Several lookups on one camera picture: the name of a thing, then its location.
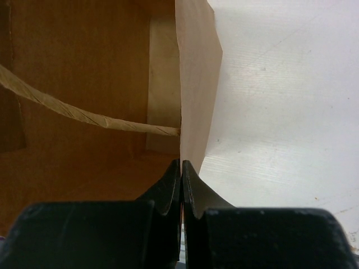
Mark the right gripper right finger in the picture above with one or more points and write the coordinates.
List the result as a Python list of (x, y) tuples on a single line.
[(220, 235)]

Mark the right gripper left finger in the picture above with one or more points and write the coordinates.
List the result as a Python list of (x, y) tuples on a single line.
[(143, 233)]

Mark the brown paper bag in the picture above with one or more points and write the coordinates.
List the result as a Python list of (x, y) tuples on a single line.
[(98, 97)]

